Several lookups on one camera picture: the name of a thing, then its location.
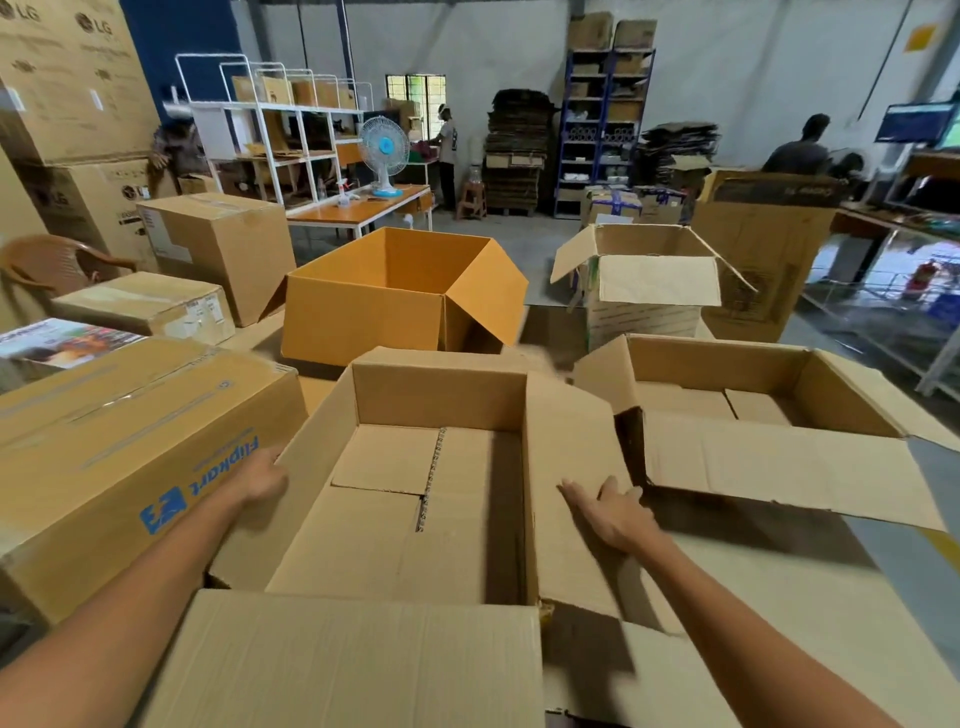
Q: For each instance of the person's right hand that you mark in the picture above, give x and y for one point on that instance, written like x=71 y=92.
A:
x=615 y=519

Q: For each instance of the person's left hand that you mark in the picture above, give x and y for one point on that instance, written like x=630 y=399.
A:
x=259 y=478

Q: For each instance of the person's left fingers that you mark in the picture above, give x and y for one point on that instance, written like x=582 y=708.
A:
x=279 y=469

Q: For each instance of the person's right thumb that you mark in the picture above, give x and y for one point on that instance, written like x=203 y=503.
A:
x=577 y=495

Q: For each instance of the brown cardboard box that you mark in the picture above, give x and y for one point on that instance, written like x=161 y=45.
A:
x=635 y=36
x=590 y=32
x=420 y=525

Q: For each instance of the person's right forearm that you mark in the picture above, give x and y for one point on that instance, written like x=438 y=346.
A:
x=750 y=637

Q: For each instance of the person's left forearm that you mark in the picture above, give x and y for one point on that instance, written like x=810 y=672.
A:
x=112 y=600

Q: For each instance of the closed box with blue logo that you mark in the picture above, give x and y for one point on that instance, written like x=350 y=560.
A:
x=112 y=442

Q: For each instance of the open orange cardboard box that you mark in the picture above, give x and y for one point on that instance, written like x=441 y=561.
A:
x=360 y=315

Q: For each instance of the wide open brown box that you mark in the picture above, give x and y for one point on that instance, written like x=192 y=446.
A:
x=750 y=457

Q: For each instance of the open white printed box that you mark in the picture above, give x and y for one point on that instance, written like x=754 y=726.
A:
x=645 y=300

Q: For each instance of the low sealed cardboard box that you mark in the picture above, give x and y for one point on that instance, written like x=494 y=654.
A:
x=135 y=300

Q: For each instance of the tall sealed cardboard box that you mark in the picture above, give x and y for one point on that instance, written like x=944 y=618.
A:
x=225 y=247

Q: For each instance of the colourful printed box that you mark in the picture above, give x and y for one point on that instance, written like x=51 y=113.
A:
x=60 y=345

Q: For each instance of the orange top table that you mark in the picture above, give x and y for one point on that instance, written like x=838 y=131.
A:
x=360 y=208

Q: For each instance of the white spray bottle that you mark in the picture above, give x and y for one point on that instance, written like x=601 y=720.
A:
x=343 y=196

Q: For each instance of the box with blue tape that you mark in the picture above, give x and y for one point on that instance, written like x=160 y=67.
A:
x=609 y=204
x=661 y=204

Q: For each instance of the large tall brown box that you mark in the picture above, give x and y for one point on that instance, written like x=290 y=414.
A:
x=772 y=255

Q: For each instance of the small wooden stool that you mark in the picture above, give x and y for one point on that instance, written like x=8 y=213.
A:
x=472 y=201

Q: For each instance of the brown plastic chair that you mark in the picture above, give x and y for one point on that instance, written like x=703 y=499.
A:
x=45 y=259

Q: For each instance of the large appliance cardboard box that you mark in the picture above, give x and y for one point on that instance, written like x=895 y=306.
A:
x=67 y=82
x=90 y=206

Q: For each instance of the white and blue table fan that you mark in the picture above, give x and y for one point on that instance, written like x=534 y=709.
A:
x=384 y=146

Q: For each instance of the stack of flattened cardboard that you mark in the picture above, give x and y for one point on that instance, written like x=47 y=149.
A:
x=517 y=150

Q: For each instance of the white metal rack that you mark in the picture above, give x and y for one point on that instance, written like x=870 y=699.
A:
x=259 y=112

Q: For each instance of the dark pile of flattened cardboard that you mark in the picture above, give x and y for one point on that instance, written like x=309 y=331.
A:
x=679 y=150

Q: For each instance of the blue metal shelf unit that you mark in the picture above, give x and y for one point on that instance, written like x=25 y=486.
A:
x=604 y=135

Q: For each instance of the glass counter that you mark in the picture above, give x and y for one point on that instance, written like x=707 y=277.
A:
x=885 y=300

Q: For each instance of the barred window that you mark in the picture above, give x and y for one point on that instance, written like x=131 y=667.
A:
x=416 y=105

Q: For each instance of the red fire extinguisher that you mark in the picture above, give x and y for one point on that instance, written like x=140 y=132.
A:
x=922 y=279

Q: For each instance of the computer monitor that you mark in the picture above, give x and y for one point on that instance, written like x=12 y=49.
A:
x=915 y=122

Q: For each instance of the yellow wall sign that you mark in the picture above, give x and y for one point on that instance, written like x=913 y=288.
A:
x=921 y=37

